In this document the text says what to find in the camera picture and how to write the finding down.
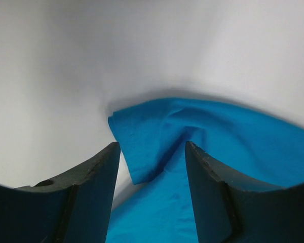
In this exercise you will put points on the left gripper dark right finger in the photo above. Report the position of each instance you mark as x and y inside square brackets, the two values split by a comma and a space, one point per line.
[230, 206]

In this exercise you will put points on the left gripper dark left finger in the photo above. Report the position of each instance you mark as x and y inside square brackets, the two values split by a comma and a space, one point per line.
[73, 206]

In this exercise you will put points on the blue t shirt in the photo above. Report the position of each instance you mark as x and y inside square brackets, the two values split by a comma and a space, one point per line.
[152, 137]

